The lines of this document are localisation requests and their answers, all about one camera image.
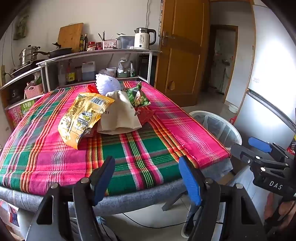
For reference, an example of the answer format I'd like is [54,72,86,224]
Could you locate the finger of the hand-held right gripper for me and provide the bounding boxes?
[248,136,296,164]
[231,143,290,172]

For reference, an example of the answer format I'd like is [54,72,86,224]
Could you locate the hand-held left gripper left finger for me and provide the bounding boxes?
[25,156,116,241]

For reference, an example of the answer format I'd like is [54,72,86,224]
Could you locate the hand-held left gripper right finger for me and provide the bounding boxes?
[179,155,267,241]

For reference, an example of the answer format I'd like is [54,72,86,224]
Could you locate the white trash bin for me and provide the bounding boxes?
[188,111,242,149]

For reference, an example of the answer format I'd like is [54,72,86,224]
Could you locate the beige paper bag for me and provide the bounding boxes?
[97,90,142,135]

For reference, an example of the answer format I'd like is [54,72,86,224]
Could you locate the yellow snack bag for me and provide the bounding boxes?
[58,93,115,150]

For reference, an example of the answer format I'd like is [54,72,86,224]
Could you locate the red snack packet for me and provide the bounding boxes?
[135,105,156,125]

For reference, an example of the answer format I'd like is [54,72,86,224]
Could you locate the green snack bag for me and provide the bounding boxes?
[122,82,151,108]

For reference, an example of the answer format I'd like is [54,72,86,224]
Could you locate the white foam fruit net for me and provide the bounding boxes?
[95,73,121,96]

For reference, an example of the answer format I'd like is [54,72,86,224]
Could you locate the person's right hand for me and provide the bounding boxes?
[264,192,296,232]

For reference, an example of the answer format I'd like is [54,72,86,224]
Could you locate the grey table leg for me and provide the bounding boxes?
[162,190,188,211]

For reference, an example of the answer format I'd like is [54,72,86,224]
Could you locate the silver refrigerator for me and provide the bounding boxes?
[233,5,296,149]

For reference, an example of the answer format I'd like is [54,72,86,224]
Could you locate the plaid tablecloth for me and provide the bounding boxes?
[0,81,232,196]

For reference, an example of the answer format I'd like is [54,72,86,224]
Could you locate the printed cardboard box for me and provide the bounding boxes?
[7,98,37,128]

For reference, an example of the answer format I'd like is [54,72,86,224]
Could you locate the white jerrycan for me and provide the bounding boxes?
[82,61,96,81]

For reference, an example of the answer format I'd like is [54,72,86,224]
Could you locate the cooking oil bottle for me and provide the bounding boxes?
[66,61,76,85]

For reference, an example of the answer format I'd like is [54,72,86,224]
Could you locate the clear plastic bottle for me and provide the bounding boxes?
[58,65,66,86]

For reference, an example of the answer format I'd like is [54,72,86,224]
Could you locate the pink plastic basket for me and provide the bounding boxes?
[24,83,44,99]

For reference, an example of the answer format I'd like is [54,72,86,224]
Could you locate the wooden door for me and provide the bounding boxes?
[154,0,211,107]

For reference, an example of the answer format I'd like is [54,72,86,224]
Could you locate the plastic food bags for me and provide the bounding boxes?
[117,59,130,74]

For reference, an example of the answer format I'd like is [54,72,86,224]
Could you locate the black kitchen appliance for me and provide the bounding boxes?
[8,85,23,100]

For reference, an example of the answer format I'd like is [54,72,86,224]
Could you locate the white kitchen shelf unit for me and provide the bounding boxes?
[0,49,160,112]

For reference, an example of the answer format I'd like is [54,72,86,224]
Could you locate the pink utensil holder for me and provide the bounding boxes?
[102,39,117,50]

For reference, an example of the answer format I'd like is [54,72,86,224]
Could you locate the black wok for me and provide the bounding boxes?
[32,42,73,58]

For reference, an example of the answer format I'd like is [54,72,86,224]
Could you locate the black induction cooker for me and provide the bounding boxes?
[10,61,44,77]

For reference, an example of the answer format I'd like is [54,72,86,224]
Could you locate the clear plastic jug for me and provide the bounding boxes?
[116,35,135,49]

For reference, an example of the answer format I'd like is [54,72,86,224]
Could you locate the steel steamer pot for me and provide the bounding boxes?
[18,45,41,66]

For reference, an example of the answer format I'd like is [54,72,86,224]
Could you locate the white electric kettle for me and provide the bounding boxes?
[134,27,157,50]

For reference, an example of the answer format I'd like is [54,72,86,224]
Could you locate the wooden cutting board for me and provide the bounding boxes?
[57,22,84,52]

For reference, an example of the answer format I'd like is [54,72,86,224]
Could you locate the black floor cable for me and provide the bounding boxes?
[122,213,185,229]

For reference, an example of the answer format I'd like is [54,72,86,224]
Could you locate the metal door handle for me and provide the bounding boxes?
[162,31,175,46]

